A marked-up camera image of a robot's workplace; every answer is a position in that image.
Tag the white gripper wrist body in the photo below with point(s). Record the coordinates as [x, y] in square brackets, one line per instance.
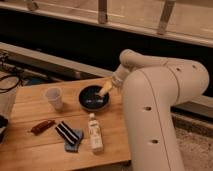
[119, 76]

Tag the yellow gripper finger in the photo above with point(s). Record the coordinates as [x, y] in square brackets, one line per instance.
[106, 88]

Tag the black ceramic bowl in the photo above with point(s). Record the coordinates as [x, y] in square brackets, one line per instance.
[90, 100]

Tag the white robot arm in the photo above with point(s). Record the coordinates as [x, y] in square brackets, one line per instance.
[150, 87]

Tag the white plastic cup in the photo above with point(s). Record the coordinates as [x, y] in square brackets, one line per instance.
[54, 97]

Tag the white drink bottle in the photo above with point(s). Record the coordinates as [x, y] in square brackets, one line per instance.
[95, 134]

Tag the brown snack bar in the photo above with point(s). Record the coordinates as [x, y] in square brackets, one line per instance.
[41, 127]

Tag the black object at left edge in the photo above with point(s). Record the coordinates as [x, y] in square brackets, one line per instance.
[3, 125]

